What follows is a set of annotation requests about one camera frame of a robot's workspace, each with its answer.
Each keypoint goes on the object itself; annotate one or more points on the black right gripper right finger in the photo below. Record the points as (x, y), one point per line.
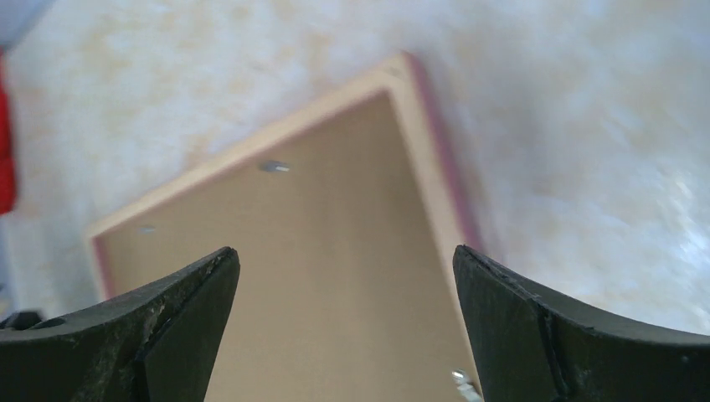
(532, 343)

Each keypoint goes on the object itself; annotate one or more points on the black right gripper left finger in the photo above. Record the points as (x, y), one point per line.
(158, 342)

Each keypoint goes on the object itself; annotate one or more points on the pink wooden picture frame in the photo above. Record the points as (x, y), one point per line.
(403, 79)

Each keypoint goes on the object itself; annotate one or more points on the brown frame backing board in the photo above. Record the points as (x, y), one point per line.
(341, 294)

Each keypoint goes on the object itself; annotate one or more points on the red crumpled cloth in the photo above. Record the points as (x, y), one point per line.
(9, 181)

